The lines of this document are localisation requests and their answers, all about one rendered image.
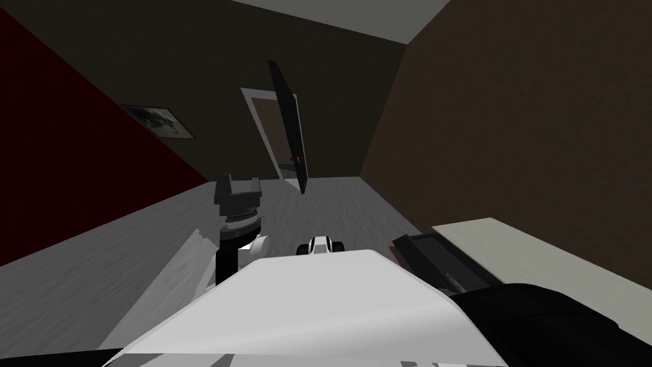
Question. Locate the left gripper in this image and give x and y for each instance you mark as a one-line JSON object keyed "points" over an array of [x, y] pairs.
{"points": [[238, 202]]}

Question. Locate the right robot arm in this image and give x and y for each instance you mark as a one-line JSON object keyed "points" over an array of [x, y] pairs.
{"points": [[555, 326]]}

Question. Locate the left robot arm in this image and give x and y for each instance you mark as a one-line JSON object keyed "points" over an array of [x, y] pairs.
{"points": [[228, 255]]}

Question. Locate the black door leaf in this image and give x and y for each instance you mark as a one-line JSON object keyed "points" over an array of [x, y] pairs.
{"points": [[291, 122]]}

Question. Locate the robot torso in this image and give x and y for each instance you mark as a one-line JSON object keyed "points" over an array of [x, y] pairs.
{"points": [[316, 306]]}

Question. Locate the pale table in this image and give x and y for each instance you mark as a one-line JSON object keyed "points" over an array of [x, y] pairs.
{"points": [[550, 265]]}

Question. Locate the dark framed wall picture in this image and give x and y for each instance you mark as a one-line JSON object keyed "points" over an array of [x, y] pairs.
{"points": [[159, 122]]}

